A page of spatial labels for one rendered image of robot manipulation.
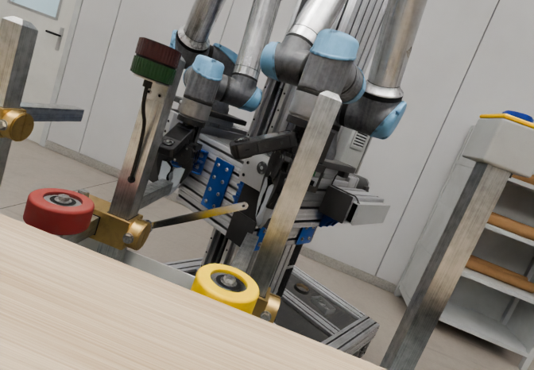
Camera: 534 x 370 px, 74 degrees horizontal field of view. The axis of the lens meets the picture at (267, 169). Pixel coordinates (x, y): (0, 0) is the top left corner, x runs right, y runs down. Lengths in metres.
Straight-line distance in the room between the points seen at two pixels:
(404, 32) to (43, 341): 0.88
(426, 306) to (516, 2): 3.09
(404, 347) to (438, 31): 2.88
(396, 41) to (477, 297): 2.91
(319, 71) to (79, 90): 3.41
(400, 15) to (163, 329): 0.81
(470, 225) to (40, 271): 0.54
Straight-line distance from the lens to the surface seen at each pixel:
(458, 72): 3.29
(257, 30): 1.06
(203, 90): 0.89
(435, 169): 3.24
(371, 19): 1.44
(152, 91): 0.58
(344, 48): 0.62
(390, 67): 0.97
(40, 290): 0.38
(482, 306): 3.66
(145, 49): 0.53
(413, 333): 0.65
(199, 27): 1.26
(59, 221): 0.52
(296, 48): 0.76
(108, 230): 0.63
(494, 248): 3.51
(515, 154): 0.59
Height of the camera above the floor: 1.12
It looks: 9 degrees down
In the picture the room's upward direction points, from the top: 20 degrees clockwise
